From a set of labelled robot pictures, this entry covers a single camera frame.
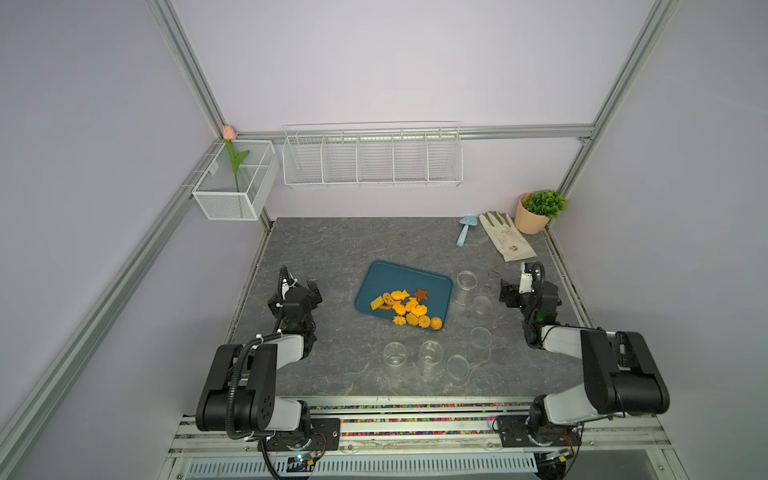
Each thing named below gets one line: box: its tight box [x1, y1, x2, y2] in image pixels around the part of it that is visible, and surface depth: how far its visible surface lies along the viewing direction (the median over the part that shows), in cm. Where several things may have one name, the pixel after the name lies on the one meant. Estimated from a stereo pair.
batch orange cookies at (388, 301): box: [370, 289, 410, 312], surface depth 98 cm
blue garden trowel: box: [456, 216, 478, 247], surface depth 122 cm
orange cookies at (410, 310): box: [391, 288, 431, 329], surface depth 96 cm
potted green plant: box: [514, 190, 568, 235], surface depth 110 cm
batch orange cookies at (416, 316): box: [405, 297, 443, 330], surface depth 94 cm
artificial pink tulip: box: [222, 125, 250, 193], surface depth 92 cm
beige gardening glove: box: [478, 211, 537, 262], surface depth 118 cm
